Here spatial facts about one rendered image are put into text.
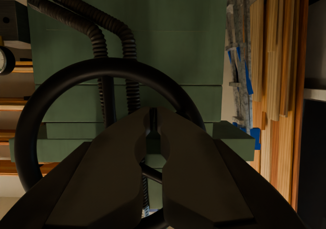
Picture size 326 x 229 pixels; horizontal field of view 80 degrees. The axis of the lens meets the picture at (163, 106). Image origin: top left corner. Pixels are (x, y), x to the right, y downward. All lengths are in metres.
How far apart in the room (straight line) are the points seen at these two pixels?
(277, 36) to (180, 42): 1.43
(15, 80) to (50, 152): 3.27
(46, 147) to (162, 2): 0.43
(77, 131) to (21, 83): 3.26
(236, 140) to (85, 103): 0.37
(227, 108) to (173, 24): 2.73
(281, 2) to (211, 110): 1.50
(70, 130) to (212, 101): 0.35
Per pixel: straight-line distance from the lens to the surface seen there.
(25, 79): 3.69
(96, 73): 0.29
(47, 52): 0.53
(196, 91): 0.47
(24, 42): 0.53
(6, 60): 0.50
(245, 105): 1.31
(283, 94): 1.81
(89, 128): 0.50
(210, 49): 0.48
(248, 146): 0.54
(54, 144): 0.55
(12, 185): 4.34
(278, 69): 1.83
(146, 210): 0.44
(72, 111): 0.51
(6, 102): 3.27
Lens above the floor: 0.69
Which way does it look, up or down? 8 degrees up
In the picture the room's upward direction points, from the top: 180 degrees counter-clockwise
